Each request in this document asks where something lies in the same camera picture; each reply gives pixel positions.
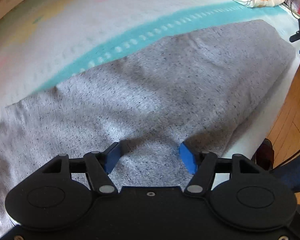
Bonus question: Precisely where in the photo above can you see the grey pants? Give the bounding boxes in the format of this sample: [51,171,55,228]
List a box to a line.
[0,19,296,238]

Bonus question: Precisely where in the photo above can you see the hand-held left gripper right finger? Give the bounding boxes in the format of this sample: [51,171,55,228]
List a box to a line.
[178,142,262,196]

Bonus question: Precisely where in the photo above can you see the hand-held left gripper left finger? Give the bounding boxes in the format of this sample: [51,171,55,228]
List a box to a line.
[41,142,122,196]

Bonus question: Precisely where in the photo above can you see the person's leg in blue jeans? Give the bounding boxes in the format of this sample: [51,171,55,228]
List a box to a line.
[269,149,300,199]

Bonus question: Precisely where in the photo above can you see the dark slipper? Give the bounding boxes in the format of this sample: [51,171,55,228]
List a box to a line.
[251,139,275,172]

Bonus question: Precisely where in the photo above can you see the pastel printed bed sheet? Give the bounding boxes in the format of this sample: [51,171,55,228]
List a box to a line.
[0,0,300,145]

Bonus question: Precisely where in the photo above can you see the black cable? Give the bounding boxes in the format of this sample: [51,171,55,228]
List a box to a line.
[284,0,300,19]

